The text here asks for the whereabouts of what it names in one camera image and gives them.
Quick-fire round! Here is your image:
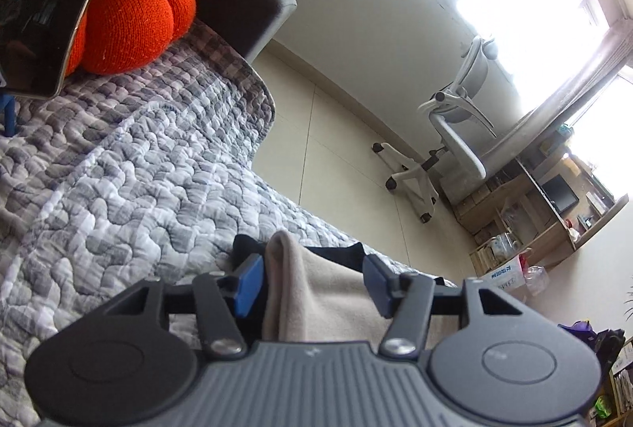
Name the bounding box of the cream black raglan sweatshirt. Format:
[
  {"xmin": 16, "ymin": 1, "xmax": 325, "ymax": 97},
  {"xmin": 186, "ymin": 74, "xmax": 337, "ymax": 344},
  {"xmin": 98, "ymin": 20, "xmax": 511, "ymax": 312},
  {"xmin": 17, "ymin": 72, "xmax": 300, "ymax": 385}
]
[{"xmin": 231, "ymin": 228, "xmax": 459, "ymax": 351}]

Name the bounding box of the white blue paper bag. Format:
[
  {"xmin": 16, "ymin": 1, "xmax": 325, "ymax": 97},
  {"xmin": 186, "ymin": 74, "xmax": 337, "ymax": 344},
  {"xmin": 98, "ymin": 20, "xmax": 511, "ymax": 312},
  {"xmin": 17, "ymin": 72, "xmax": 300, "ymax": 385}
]
[{"xmin": 481, "ymin": 253, "xmax": 528, "ymax": 292}]

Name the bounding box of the grey checked quilted bedcover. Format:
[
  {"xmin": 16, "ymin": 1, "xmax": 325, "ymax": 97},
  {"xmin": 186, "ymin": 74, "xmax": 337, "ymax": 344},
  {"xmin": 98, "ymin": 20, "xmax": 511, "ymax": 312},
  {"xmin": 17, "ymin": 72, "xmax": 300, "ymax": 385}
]
[{"xmin": 0, "ymin": 19, "xmax": 459, "ymax": 427}]

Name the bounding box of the white grey office chair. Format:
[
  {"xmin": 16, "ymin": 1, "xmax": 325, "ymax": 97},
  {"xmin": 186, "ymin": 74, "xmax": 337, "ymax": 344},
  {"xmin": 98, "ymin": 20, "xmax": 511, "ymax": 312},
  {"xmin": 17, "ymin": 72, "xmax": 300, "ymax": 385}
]
[{"xmin": 371, "ymin": 36, "xmax": 501, "ymax": 226}]

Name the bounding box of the wooden desk shelf unit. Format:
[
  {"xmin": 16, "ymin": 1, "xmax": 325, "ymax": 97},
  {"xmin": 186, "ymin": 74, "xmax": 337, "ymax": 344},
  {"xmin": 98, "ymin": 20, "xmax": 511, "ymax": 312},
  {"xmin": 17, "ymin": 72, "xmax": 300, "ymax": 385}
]
[{"xmin": 453, "ymin": 142, "xmax": 629, "ymax": 276}]

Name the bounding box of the black laptop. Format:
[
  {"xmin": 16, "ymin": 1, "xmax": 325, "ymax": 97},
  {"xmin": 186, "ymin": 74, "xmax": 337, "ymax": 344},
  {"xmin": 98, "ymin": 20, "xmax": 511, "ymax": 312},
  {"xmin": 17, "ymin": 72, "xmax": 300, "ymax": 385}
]
[{"xmin": 542, "ymin": 174, "xmax": 579, "ymax": 215}]

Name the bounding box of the purple plush toy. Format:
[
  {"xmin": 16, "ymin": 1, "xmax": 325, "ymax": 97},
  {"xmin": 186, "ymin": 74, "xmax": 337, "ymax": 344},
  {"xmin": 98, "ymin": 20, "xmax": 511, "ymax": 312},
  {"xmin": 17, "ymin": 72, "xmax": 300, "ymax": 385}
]
[{"xmin": 559, "ymin": 320, "xmax": 598, "ymax": 345}]

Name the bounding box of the blue stool phone stand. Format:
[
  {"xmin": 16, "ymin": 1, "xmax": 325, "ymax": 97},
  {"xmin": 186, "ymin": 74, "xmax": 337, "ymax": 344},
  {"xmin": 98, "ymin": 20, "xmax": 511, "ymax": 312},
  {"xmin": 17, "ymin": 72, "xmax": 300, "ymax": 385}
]
[{"xmin": 0, "ymin": 94, "xmax": 16, "ymax": 137}]

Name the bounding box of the right grey curtain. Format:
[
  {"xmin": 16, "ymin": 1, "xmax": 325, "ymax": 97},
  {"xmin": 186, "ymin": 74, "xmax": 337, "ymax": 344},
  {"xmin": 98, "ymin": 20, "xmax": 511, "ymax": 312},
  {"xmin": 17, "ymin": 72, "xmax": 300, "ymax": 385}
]
[{"xmin": 440, "ymin": 19, "xmax": 632, "ymax": 204}]

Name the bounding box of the smartphone playing video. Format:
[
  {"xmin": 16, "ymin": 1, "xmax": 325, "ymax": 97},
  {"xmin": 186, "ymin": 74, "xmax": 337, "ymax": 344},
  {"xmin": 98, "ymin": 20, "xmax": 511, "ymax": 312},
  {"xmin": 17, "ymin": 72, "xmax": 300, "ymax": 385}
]
[{"xmin": 1, "ymin": 0, "xmax": 89, "ymax": 99}]

